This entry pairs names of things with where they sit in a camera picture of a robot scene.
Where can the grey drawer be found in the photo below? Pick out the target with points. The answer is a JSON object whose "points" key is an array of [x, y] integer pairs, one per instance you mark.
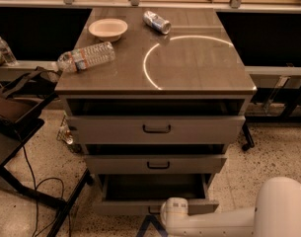
{"points": [[156, 130], [155, 164], [144, 194]]}

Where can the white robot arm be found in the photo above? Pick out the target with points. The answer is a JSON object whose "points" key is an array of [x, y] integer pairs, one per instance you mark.
{"points": [[276, 213]]}

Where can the grey drawer cabinet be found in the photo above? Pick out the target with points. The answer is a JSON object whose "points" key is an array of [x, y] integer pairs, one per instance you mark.
{"points": [[193, 71]]}

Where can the black side table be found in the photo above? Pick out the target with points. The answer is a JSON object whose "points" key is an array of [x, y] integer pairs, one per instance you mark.
{"points": [[9, 147]]}

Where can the clear plastic water bottle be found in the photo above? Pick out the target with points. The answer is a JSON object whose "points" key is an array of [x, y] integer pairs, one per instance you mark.
{"points": [[82, 58]]}

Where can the crushed silver blue can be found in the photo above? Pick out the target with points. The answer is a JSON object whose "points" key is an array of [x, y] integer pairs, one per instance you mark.
{"points": [[156, 22]]}

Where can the white paper bowl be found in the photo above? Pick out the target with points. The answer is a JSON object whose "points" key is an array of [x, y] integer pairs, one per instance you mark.
{"points": [[108, 29]]}

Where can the small upright water bottle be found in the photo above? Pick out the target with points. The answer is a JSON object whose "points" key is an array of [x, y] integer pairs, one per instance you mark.
{"points": [[7, 53]]}

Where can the wire basket with bottle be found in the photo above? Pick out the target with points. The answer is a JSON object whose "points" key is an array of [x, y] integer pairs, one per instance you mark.
{"points": [[65, 136]]}

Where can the dark bag with straps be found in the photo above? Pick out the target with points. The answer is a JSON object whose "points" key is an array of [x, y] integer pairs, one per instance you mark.
{"points": [[22, 100]]}

